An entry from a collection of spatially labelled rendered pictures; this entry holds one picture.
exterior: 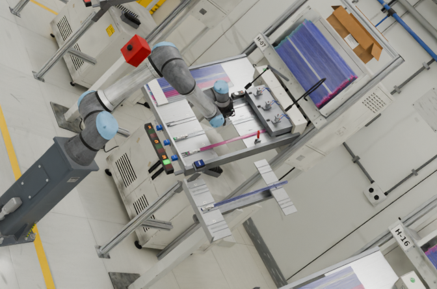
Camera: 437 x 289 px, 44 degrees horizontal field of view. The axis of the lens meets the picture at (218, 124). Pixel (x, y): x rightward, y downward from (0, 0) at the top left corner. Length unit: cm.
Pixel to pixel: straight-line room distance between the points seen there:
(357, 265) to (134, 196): 146
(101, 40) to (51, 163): 175
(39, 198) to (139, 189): 100
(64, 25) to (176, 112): 172
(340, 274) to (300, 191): 205
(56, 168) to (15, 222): 35
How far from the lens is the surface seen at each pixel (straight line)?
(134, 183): 351
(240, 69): 341
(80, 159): 250
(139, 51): 355
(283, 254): 471
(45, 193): 259
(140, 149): 354
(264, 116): 310
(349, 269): 275
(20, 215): 270
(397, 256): 298
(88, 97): 255
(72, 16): 451
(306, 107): 313
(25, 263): 281
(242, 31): 550
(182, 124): 305
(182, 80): 240
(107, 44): 408
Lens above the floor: 182
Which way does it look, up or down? 17 degrees down
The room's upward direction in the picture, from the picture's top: 48 degrees clockwise
